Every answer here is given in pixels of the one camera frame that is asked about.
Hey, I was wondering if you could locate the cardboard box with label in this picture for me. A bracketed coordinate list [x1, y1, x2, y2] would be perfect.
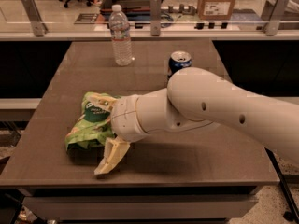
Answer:
[197, 0, 235, 20]

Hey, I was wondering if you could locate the clear plastic water bottle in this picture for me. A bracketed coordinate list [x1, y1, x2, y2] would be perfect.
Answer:
[109, 5, 133, 66]

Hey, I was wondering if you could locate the left metal railing post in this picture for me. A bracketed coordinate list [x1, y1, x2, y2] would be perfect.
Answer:
[21, 0, 48, 37]

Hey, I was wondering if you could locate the blue soda can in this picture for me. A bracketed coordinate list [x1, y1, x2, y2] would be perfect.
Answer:
[167, 50, 192, 77]

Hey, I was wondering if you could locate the green rice chip bag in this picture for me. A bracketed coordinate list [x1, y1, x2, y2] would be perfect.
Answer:
[64, 91, 120, 150]

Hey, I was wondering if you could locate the glass railing panel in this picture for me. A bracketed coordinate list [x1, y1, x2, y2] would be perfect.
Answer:
[0, 0, 299, 34]

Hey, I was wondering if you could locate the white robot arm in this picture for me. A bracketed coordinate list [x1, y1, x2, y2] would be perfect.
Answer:
[94, 67, 299, 175]

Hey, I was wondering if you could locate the right metal railing post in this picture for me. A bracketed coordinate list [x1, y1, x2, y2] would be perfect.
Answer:
[262, 0, 292, 36]

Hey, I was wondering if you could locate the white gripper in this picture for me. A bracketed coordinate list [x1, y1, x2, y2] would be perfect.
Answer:
[88, 94, 148, 175]

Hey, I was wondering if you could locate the metal railing post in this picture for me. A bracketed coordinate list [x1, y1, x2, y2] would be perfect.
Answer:
[262, 0, 292, 36]
[150, 0, 161, 36]
[21, 0, 48, 37]

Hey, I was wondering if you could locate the middle metal railing post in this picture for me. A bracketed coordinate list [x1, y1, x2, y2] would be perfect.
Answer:
[150, 0, 161, 36]

